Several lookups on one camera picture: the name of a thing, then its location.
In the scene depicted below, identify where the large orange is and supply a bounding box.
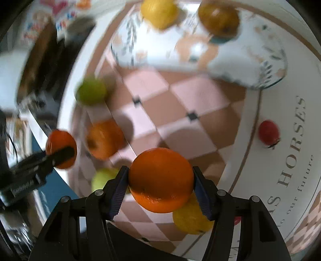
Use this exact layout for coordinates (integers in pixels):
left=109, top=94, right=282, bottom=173
left=128, top=148, right=195, bottom=213

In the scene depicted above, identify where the pale green apple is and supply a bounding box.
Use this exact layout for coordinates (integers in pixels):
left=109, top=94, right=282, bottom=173
left=91, top=168, right=131, bottom=195

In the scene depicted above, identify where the pink checkered printed mat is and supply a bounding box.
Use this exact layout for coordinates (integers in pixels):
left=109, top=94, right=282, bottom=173
left=57, top=0, right=321, bottom=261

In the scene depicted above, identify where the brownish orange on plate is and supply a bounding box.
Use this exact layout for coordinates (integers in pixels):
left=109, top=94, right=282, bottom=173
left=198, top=2, right=240, bottom=39

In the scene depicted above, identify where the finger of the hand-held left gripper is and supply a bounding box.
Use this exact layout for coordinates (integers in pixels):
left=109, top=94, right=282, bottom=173
left=45, top=146, right=77, bottom=168

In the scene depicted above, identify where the yellow fruit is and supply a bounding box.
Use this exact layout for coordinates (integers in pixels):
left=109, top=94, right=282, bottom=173
left=173, top=192, right=215, bottom=235

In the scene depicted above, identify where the white floral plate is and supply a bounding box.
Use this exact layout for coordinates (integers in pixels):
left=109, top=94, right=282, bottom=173
left=110, top=0, right=288, bottom=90

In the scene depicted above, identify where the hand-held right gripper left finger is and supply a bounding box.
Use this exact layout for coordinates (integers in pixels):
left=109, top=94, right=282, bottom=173
left=27, top=166, right=131, bottom=261

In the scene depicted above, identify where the small orange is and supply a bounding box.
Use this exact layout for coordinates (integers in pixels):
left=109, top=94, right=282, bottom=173
left=45, top=129, right=78, bottom=170

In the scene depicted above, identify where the small red fruit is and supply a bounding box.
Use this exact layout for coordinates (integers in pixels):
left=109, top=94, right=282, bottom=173
left=258, top=120, right=281, bottom=148

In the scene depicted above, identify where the dark wooden furniture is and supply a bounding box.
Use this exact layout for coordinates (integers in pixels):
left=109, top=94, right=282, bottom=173
left=17, top=24, right=97, bottom=118

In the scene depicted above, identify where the yellow lemon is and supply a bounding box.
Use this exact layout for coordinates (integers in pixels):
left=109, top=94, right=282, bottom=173
left=140, top=0, right=180, bottom=31

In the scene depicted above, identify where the green lime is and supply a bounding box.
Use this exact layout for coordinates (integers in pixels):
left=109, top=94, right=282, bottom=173
left=75, top=78, right=108, bottom=106

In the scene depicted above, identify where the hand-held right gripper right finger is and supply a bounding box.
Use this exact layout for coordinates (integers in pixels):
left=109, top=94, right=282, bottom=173
left=192, top=166, right=293, bottom=261

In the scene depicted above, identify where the colourful printed poster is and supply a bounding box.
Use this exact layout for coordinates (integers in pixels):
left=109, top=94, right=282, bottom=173
left=22, top=0, right=94, bottom=46

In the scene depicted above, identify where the orange-red apple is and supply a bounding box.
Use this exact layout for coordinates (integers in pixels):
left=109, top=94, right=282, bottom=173
left=85, top=119, right=127, bottom=161

